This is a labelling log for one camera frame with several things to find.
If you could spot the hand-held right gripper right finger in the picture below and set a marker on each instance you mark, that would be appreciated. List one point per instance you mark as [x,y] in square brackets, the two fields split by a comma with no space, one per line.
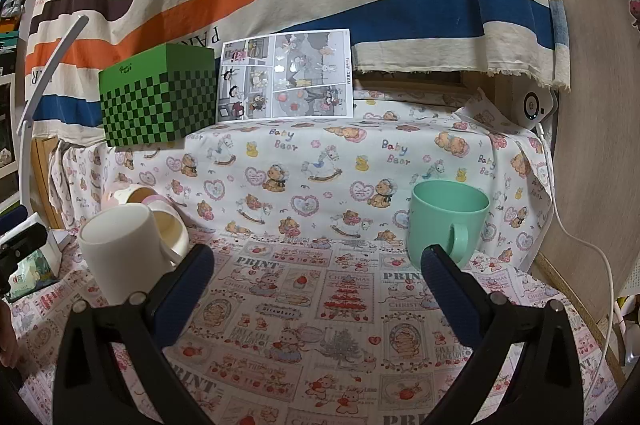
[450,300]

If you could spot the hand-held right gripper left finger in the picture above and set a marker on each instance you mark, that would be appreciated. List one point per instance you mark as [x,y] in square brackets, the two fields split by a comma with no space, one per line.
[182,300]

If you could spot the mint green cup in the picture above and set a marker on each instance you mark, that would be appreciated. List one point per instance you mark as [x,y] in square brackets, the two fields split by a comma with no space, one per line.
[430,225]

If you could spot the person's left forearm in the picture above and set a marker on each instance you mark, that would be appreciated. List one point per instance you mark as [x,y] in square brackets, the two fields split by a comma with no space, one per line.
[7,335]

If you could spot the cream cup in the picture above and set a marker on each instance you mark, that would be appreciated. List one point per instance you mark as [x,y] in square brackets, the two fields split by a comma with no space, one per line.
[170,230]

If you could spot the pink and white cup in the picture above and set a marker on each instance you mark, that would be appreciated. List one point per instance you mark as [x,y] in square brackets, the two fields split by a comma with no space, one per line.
[122,196]

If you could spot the red patterned tablecloth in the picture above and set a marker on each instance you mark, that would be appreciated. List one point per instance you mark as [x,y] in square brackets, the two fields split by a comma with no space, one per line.
[320,330]

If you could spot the bear printed cloth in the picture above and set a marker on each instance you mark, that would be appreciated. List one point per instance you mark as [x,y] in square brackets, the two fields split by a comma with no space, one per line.
[310,185]

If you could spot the green checkered box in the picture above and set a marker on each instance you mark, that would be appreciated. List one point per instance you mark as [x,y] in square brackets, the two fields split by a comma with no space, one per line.
[160,105]

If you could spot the white round-faced device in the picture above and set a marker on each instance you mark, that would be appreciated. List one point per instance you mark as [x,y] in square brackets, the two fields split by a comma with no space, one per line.
[536,107]

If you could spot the printed comic sheet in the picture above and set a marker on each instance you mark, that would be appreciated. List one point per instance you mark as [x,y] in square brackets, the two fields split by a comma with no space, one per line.
[285,75]

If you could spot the pink wall sticker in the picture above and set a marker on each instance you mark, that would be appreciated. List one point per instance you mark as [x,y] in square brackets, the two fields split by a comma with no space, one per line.
[634,10]

